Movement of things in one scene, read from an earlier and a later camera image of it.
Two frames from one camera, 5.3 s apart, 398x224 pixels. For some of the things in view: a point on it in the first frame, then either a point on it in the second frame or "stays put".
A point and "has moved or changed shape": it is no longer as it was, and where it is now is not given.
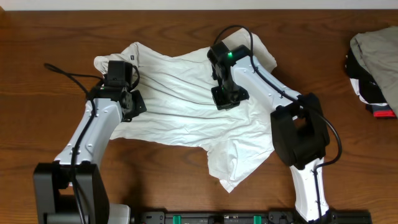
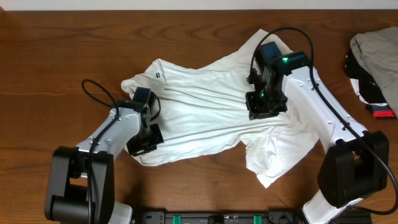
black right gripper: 222,103 → 255,111
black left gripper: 137,106 → 145,144
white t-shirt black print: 175,91 has moved or changed shape
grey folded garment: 377,51 stays put
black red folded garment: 367,89 stays put
